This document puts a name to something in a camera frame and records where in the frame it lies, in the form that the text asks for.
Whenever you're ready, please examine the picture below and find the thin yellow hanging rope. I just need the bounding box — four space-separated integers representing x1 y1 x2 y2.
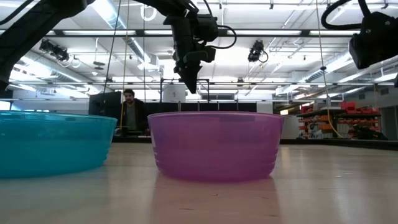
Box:
119 0 131 130

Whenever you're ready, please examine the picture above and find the black metal frame stand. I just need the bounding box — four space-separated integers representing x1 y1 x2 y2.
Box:
160 78 210 104

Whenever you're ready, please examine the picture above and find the magenta plastic bowl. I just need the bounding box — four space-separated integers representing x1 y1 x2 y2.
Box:
147 111 284 183

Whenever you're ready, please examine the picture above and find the yellow hanging cable with ball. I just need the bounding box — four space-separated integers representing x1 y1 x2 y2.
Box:
315 0 343 138

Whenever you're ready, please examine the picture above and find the silver ceiling air duct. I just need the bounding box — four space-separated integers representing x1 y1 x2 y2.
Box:
88 0 162 74

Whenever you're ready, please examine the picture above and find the blue plastic bowl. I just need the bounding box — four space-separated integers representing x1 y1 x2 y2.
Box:
0 110 118 180

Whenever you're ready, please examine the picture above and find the black ceiling camera rig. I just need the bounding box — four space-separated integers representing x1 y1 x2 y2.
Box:
39 39 70 62

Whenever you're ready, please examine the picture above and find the black left wrist camera cable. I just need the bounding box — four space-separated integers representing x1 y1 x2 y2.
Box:
205 24 238 50

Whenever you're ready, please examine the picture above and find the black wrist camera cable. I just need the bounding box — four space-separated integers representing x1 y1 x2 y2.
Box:
205 24 238 50
320 0 373 31

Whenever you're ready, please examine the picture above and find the thin black hanging cable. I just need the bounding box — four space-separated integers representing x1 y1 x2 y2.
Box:
101 0 123 94

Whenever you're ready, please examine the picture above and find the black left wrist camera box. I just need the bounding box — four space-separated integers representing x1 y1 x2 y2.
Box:
195 14 220 43

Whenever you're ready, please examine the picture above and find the black overhead camera with cable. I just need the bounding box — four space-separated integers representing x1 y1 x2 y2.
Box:
247 39 269 63

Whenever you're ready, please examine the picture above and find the shelf with red orange bins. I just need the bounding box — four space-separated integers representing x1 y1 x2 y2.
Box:
297 101 382 140

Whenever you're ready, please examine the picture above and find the black computer monitor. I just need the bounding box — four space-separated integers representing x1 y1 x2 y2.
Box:
88 91 122 121

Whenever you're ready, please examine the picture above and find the person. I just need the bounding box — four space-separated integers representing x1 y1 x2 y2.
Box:
119 88 149 133

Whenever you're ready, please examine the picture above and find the white box with logo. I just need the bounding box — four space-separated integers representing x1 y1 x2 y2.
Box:
163 83 187 103

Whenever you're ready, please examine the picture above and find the black crumpled bag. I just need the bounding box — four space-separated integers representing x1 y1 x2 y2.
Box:
353 124 389 141

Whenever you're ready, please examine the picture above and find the black overhead frame bar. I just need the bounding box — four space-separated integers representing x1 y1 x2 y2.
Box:
0 29 398 38

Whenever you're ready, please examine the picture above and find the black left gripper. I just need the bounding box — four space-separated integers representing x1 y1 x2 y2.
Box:
164 14 217 94

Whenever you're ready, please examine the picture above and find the white coiled cable ring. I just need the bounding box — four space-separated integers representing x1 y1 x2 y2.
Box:
139 4 158 22

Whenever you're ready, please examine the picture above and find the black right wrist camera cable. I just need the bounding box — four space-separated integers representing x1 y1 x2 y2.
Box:
320 0 373 31

